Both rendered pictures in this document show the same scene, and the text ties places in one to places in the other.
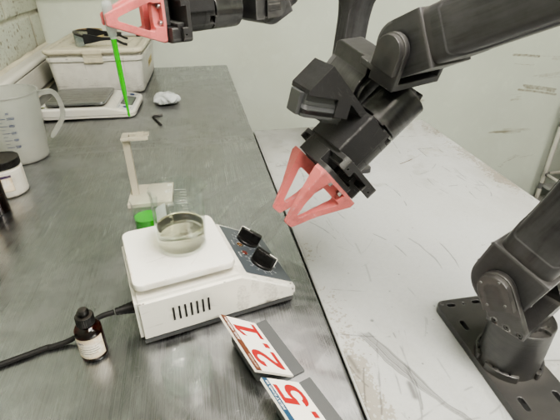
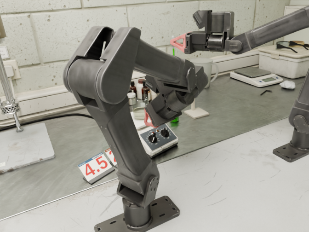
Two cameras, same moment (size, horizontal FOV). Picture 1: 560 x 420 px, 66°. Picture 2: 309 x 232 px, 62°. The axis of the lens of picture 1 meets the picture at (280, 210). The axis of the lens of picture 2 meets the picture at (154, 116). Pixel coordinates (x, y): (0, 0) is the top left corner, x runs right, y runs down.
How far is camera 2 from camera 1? 0.75 m
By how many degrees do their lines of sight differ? 65
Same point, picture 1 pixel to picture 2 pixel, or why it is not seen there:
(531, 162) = not seen: outside the picture
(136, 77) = (291, 71)
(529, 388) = (122, 224)
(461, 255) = (220, 206)
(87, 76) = (270, 64)
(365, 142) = (157, 103)
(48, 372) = not seen: hidden behind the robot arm
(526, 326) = (118, 188)
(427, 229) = (238, 192)
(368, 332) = not seen: hidden behind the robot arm
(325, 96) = (148, 80)
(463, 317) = (159, 204)
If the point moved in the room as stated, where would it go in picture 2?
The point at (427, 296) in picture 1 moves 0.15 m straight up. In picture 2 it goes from (174, 194) to (173, 147)
